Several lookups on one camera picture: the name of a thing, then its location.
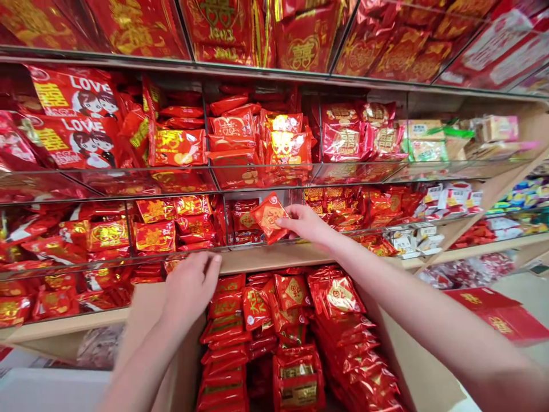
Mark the row of large red bags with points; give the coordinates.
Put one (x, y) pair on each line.
(300, 34)

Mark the pile of small red packets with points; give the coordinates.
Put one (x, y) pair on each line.
(242, 219)

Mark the shelf with colourful goods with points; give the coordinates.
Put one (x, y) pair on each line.
(521, 201)

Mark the pile of green beige packets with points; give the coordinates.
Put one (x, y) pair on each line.
(433, 141)

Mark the stack of flat red boxes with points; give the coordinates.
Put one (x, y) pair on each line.
(506, 317)

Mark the pile of small white boxes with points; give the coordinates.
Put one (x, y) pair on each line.
(414, 242)

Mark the stack of red gold packets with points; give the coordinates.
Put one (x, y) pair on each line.
(257, 343)

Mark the pile of cartoon couple packets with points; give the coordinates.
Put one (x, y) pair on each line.
(73, 124)

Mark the pile of red square packets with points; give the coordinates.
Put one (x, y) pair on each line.
(171, 227)

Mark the pile of shiny red packets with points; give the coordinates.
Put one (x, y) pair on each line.
(240, 137)

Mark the pile of white red packets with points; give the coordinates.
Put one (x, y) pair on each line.
(452, 199)

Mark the person's left hand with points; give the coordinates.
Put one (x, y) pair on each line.
(188, 287)

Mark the pile of crumpled red packets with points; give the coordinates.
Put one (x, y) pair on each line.
(64, 240)

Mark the red diamond print snack packet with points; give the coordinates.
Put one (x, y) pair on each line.
(265, 216)

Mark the pile of pink red packets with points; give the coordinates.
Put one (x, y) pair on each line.
(351, 137)

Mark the bags of red white candy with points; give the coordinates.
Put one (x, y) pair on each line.
(467, 270)

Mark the person's left fingers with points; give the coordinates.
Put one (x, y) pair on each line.
(206, 261)

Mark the pile of red orange packets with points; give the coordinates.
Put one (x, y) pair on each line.
(356, 210)

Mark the person's right hand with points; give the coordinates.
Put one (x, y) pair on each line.
(309, 225)

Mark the pile of red heart packets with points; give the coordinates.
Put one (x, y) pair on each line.
(176, 146)

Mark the pile of flat red packets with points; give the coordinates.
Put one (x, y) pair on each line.
(55, 296)

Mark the clear plastic bag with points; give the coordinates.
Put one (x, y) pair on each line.
(100, 345)

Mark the wooden shelf with clear bins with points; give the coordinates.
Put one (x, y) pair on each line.
(266, 257)

